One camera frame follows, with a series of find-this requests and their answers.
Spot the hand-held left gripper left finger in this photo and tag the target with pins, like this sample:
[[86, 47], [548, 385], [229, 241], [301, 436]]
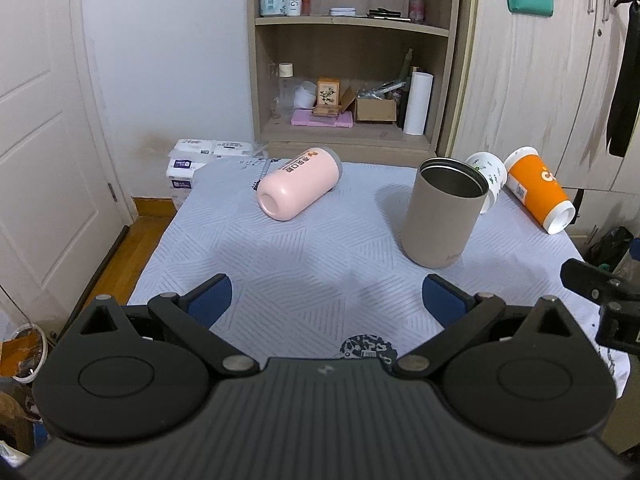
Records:
[[212, 301]]

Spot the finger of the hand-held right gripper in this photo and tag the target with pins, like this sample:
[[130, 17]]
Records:
[[590, 280]]

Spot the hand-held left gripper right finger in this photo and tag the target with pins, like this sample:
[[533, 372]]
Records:
[[441, 301]]

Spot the pink cup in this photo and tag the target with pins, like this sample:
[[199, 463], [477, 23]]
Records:
[[300, 180]]

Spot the taupe metal-lined cup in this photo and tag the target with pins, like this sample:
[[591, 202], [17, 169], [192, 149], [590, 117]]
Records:
[[435, 225]]

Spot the orange paper cup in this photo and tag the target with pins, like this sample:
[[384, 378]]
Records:
[[535, 185]]

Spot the white leaf-print paper cup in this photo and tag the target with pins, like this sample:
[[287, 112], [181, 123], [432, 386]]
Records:
[[494, 170]]

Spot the dark bag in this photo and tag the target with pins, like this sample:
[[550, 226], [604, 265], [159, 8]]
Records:
[[607, 249]]

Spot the black floral round patch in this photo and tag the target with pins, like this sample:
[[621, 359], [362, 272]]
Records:
[[362, 346]]

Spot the light blue quilted blanket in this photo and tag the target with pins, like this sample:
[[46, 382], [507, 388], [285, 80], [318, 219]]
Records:
[[310, 260]]

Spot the white tissue pack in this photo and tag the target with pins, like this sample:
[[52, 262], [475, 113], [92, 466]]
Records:
[[220, 147], [181, 180]]

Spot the white paper roll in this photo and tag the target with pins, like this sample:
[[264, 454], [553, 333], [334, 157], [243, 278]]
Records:
[[418, 102]]

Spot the wooden wardrobe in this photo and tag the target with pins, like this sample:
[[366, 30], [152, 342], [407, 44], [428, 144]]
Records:
[[540, 85]]

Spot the open cardboard box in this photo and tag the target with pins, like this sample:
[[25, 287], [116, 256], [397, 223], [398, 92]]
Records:
[[375, 109]]

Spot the orange plastic bag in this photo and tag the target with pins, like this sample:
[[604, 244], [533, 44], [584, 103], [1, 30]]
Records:
[[14, 355]]

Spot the pink flat box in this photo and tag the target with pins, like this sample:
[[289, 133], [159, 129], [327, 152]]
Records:
[[320, 120]]

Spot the clear bottle cream cap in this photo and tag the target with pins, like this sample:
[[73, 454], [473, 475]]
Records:
[[285, 91]]

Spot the white door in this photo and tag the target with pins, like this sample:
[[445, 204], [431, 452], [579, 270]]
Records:
[[45, 135]]

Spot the floral print box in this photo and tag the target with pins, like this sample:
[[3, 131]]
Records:
[[328, 92]]

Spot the wooden shelf cabinet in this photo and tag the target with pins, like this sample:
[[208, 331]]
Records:
[[350, 55]]

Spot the pink clear bottle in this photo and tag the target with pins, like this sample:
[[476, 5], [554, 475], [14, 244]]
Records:
[[416, 6]]

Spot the white flat tin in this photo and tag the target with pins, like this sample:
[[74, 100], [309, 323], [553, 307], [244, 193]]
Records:
[[342, 11]]

